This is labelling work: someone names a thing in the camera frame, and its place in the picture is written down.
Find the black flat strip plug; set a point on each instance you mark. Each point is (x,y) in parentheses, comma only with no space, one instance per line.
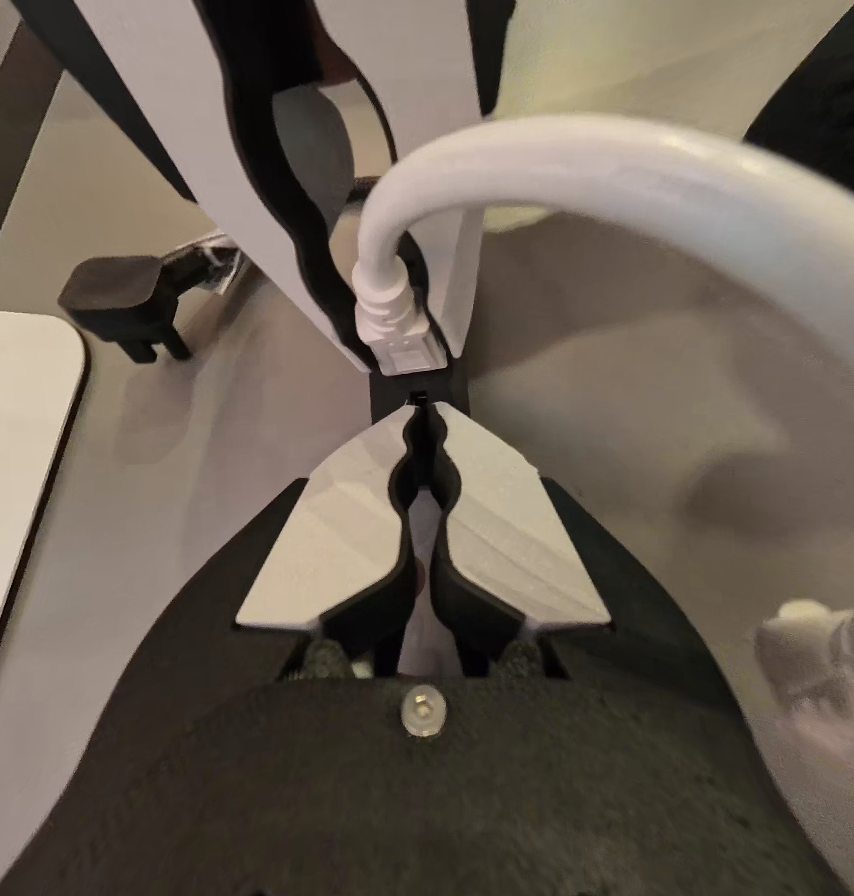
(112,287)

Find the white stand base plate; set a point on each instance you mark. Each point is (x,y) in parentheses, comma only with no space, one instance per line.
(21,455)

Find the black mesh pad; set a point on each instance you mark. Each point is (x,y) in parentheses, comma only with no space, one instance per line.
(826,91)

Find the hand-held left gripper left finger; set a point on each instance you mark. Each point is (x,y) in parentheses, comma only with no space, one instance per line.
(322,553)

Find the black power strip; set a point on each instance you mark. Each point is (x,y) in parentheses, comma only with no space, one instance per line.
(416,392)

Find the white power plug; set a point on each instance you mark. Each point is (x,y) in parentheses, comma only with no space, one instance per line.
(392,322)

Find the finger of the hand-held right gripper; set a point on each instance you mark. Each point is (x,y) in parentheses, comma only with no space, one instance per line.
(420,70)
(189,105)

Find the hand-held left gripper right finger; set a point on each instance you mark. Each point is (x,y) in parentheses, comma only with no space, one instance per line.
(532,560)

